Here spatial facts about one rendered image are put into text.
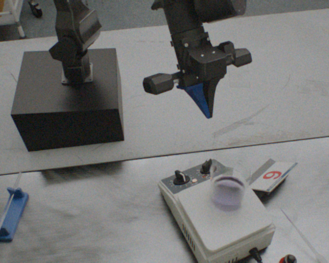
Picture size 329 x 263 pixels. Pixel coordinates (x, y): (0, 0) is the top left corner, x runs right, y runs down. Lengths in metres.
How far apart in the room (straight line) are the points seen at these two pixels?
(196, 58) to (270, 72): 0.45
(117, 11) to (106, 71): 2.16
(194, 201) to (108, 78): 0.35
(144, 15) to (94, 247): 2.38
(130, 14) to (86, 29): 2.21
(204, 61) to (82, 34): 0.27
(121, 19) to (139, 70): 1.92
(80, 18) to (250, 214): 0.47
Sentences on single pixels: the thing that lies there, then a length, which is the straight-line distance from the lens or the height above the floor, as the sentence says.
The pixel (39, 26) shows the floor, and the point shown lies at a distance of 3.05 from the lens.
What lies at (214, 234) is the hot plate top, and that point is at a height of 0.99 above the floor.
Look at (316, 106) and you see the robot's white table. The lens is 0.99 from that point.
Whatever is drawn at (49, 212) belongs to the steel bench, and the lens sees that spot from 0.81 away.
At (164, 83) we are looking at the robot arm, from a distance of 0.65.
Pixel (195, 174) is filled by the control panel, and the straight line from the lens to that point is 0.76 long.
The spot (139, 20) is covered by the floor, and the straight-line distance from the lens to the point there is 2.92.
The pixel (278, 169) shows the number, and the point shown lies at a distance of 0.81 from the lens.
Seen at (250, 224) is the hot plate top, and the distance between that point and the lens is 0.66.
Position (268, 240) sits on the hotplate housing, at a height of 0.94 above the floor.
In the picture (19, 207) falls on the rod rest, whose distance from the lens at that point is 0.83.
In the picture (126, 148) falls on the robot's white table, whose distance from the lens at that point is 0.87.
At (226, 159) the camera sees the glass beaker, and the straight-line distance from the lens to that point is 0.64.
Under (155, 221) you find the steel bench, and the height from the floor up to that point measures 0.90.
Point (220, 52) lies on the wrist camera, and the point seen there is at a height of 1.18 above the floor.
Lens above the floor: 1.56
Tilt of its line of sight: 49 degrees down
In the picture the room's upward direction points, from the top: 3 degrees counter-clockwise
